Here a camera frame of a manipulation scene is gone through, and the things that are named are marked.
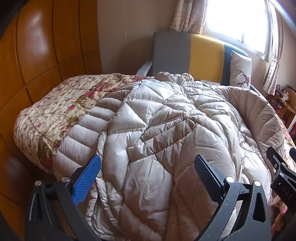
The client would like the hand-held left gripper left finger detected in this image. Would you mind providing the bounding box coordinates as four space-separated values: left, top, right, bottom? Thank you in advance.
25 154 102 241

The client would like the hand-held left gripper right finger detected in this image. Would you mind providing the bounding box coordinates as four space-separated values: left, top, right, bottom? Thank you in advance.
194 155 272 241

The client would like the white quilted duvet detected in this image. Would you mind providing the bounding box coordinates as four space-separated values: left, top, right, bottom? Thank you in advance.
53 72 278 241

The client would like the person's right hand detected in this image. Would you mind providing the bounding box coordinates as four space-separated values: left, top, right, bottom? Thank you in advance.
271 204 288 240

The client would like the wooden desk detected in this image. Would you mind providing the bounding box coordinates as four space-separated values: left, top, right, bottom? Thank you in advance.
270 85 296 130

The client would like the floral bedspread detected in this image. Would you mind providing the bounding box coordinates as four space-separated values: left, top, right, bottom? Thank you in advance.
13 73 296 207

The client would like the beige patterned curtain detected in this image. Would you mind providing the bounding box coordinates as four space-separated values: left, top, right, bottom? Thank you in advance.
262 5 287 95
170 0 208 35

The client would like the white deer print pillow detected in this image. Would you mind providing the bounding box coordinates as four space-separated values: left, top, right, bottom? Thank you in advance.
229 50 252 89

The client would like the grey yellow blue headboard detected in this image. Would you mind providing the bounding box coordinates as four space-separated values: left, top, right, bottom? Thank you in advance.
151 31 250 87

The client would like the white armrest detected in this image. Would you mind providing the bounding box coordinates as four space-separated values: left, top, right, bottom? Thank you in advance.
136 61 153 77

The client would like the window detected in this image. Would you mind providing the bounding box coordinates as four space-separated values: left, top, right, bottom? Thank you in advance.
205 0 275 59

